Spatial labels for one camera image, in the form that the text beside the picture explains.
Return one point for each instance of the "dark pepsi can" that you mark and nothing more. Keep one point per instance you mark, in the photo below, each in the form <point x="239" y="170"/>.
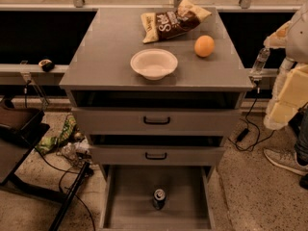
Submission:
<point x="159" y="199"/>

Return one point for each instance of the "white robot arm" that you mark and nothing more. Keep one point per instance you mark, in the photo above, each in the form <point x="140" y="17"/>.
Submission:
<point x="290" y="90"/>

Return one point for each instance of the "grey drawer cabinet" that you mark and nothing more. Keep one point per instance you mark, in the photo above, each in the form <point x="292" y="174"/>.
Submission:
<point x="100" y="76"/>

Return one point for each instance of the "top grey drawer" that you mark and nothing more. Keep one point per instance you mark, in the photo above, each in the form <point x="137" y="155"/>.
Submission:
<point x="146" y="121"/>

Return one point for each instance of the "grey drawer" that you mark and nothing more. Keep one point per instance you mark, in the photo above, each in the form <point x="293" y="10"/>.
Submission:
<point x="157" y="155"/>
<point x="146" y="121"/>
<point x="129" y="199"/>

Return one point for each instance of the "middle grey drawer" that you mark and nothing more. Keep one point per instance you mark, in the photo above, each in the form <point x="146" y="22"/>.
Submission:
<point x="157" y="155"/>

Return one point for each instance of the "bottom grey drawer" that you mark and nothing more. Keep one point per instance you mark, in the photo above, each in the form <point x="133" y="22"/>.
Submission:
<point x="129" y="199"/>

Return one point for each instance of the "white paper bowl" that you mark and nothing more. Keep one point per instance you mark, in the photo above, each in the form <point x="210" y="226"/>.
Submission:
<point x="154" y="64"/>

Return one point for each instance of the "orange fruit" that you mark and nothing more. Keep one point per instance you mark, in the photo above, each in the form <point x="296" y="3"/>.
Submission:
<point x="204" y="46"/>

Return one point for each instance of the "brown chip bag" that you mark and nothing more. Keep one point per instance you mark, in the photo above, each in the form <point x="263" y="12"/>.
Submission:
<point x="170" y="24"/>

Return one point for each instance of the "crumpled clear plastic bottle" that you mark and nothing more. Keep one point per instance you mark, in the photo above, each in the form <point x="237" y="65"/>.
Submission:
<point x="76" y="152"/>

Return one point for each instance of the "clear water bottle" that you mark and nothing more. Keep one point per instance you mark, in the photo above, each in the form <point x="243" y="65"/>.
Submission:
<point x="260" y="61"/>

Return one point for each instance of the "black tape measure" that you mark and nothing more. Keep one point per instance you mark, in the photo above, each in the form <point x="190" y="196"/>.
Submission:
<point x="46" y="65"/>

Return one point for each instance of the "green snack bag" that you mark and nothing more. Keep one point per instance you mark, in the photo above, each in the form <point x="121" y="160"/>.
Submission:
<point x="47" y="144"/>

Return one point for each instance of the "grey sneaker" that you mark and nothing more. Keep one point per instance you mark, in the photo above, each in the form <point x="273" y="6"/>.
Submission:
<point x="286" y="160"/>

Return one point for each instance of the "black cart frame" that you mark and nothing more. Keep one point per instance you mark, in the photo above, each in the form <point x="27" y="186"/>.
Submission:
<point x="21" y="130"/>

